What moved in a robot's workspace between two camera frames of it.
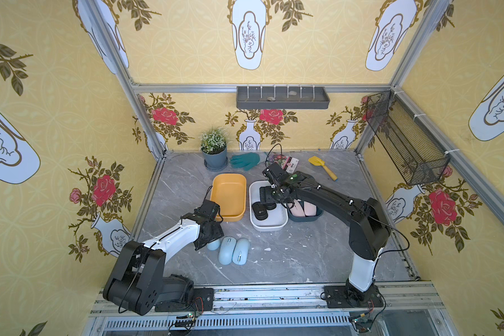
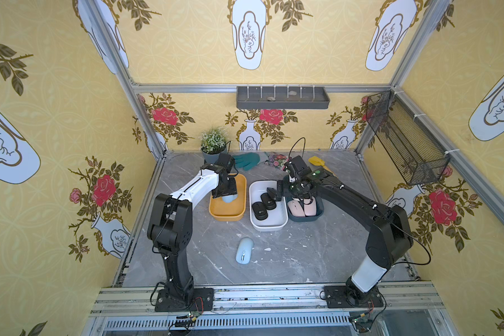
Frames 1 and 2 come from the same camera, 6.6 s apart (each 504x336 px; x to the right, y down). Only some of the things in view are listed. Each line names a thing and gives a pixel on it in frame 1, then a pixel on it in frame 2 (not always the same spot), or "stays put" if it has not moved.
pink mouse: (297, 210) stays put
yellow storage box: (229, 190) stays put
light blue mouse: (213, 245) -> (230, 198)
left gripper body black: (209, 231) -> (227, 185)
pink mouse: (310, 209) stays put
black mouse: (260, 211) stays put
